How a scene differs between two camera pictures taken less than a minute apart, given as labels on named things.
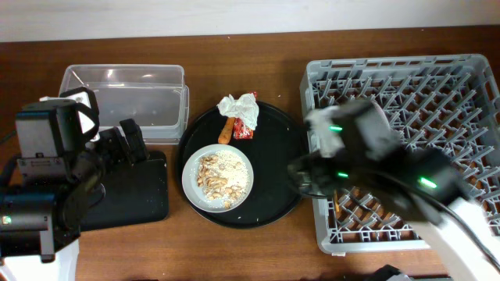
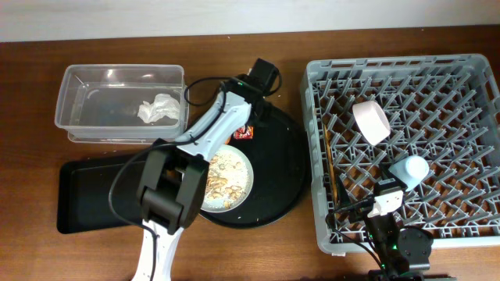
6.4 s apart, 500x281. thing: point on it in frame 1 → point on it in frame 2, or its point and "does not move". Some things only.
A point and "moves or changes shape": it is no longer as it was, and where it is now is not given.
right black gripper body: (332, 171) → (361, 210)
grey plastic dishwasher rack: (449, 104) does not move
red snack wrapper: (241, 129) does not move
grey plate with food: (217, 178) does not move
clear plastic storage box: (154, 95) does not move
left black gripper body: (114, 151) → (260, 120)
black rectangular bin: (133, 193) does not move
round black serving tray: (277, 141) does not move
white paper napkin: (245, 108) moves or changes shape
